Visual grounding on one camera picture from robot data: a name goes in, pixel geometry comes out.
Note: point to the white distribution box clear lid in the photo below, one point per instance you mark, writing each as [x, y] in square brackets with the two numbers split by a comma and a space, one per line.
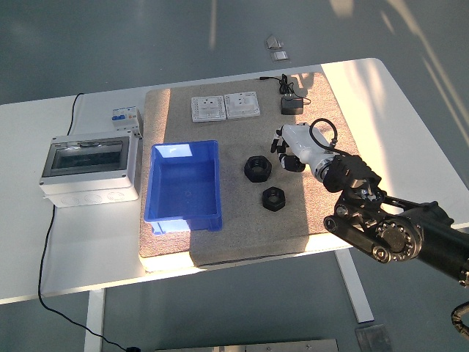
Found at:
[88, 185]

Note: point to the blue plastic bin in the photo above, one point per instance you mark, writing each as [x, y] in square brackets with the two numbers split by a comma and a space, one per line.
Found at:
[183, 183]

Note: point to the black hex nut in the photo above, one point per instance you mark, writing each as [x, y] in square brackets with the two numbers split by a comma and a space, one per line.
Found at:
[266, 205]
[249, 173]

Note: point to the black power adapter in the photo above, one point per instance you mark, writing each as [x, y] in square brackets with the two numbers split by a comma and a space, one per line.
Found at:
[291, 106]

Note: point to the white table leg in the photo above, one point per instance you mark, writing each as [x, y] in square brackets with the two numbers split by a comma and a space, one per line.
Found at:
[94, 319]
[357, 293]

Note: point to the white blue circuit breaker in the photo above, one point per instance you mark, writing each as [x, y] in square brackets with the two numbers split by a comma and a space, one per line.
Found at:
[122, 117]

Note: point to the grey-brown mat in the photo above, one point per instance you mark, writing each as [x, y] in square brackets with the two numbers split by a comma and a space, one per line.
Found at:
[249, 231]

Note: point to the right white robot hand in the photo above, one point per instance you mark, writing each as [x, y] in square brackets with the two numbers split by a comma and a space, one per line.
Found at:
[306, 144]

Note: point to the grey metal floor plate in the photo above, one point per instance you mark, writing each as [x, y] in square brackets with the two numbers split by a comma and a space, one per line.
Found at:
[373, 339]

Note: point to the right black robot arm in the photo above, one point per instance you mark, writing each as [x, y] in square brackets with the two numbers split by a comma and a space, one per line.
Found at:
[432, 234]

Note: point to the flat metal floor socket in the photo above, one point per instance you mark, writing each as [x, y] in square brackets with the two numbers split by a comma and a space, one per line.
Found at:
[279, 56]

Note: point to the open metal floor socket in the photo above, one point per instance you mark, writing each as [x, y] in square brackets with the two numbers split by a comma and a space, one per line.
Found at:
[273, 42]

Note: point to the white wall socket panel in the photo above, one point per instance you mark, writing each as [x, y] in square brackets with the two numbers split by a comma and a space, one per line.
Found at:
[208, 108]
[242, 105]

